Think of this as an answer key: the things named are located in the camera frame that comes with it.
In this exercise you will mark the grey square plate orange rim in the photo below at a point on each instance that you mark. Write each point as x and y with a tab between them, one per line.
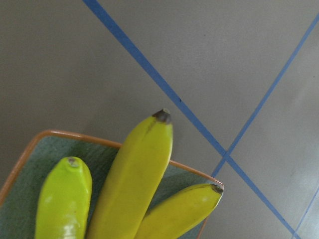
19	195

